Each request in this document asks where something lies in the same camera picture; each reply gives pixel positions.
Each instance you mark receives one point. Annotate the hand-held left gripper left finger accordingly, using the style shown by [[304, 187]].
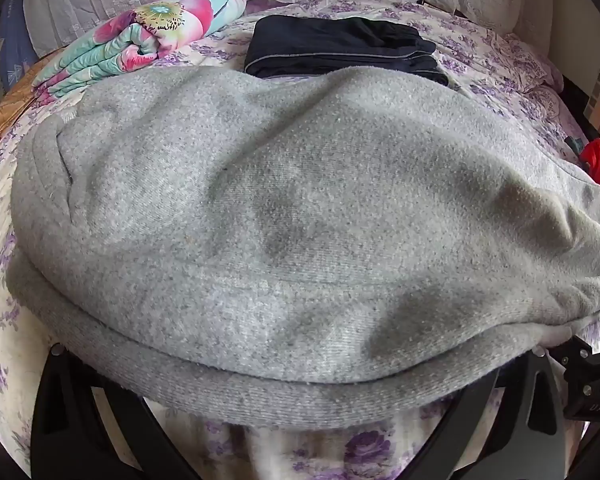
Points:
[[130, 430]]

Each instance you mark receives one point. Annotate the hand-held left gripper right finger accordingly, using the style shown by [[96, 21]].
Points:
[[475, 425]]

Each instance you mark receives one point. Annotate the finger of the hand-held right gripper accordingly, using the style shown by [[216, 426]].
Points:
[[582, 375]]

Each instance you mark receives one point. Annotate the grey knitted sweater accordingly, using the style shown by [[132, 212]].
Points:
[[280, 210]]

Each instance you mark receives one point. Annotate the folded dark pants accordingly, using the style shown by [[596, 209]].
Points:
[[330, 45]]

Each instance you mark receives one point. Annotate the brown pillow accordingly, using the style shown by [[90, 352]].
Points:
[[0, 115]]

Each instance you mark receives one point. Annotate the folded floral quilt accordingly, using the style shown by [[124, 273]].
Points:
[[130, 40]]

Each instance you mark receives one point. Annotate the blue hanging cloth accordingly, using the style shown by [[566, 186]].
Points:
[[15, 35]]

